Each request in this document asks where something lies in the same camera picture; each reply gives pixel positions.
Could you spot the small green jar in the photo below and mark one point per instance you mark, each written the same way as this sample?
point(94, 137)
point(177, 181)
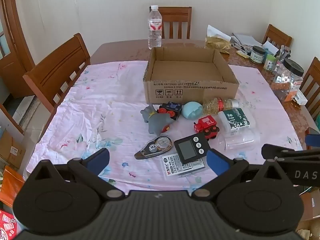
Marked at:
point(270, 62)

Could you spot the white envelope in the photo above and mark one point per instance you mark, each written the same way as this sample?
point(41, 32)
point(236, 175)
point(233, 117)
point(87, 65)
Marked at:
point(270, 47)

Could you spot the white box green label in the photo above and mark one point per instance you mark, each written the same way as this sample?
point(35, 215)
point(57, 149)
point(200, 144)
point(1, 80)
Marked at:
point(236, 118)

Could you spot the light blue egg-shaped case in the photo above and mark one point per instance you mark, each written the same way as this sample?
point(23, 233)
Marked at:
point(192, 110)

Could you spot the black digital timer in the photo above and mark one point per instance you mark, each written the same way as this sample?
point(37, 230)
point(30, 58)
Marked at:
point(188, 148)

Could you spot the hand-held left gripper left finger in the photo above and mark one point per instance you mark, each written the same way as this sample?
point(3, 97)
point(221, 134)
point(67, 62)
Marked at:
point(98, 159)

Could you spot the cardboard box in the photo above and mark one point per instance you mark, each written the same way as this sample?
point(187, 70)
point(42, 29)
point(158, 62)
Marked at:
point(190, 90)

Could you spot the grey notebook stack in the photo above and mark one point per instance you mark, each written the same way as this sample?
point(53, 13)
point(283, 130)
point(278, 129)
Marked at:
point(246, 38)

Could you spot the large clear jar black lid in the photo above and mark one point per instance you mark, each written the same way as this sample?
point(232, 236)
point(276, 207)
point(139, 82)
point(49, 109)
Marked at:
point(287, 80)

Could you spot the brown cardboard carton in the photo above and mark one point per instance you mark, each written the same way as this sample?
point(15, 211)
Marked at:
point(11, 150)
point(310, 205)

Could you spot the red toy train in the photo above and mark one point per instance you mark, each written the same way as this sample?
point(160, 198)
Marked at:
point(206, 125)

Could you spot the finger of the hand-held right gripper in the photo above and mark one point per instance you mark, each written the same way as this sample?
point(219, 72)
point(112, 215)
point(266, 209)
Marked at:
point(300, 165)
point(313, 140)

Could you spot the dark blue toy train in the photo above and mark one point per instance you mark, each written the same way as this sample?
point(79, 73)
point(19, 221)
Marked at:
point(172, 108)

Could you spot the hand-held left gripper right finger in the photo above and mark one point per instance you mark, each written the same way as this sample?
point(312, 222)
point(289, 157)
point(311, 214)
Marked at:
point(217, 162)

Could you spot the glass jar dark lid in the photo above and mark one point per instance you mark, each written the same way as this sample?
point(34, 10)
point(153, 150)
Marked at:
point(257, 54)

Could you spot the grey toy elephant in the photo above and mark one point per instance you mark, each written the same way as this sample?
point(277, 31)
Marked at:
point(156, 122)

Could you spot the pink floral tablecloth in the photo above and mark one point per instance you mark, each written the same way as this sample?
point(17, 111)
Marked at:
point(100, 100)

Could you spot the small clear bottle yellow contents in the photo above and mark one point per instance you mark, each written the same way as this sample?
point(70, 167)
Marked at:
point(217, 105)

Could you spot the small white carton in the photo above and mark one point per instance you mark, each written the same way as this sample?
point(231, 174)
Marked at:
point(300, 98)

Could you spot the clear plastic cup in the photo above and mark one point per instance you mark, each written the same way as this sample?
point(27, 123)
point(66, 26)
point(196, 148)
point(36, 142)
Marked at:
point(240, 141)

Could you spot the white paper sheet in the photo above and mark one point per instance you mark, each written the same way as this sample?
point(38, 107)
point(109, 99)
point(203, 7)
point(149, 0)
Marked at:
point(216, 31)

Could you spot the small clear labelled packet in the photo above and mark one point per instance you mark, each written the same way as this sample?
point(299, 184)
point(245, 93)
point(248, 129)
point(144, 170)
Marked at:
point(177, 168)

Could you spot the red printed packet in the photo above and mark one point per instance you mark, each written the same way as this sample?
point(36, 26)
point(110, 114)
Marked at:
point(7, 226)

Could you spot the orange bag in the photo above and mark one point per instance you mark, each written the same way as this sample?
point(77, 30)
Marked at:
point(11, 185)

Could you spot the pen holder with pens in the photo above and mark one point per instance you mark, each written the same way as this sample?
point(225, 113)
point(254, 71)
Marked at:
point(284, 53)

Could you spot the correction tape dispenser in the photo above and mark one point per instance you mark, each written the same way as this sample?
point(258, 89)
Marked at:
point(156, 147)

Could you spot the wooden door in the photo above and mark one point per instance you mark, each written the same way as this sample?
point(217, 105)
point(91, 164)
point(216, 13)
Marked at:
point(12, 55)

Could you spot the clear water bottle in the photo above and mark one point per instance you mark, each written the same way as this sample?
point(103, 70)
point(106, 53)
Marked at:
point(155, 30)

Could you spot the wooden dining chair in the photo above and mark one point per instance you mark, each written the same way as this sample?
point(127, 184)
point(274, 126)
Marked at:
point(57, 67)
point(277, 36)
point(312, 80)
point(178, 15)

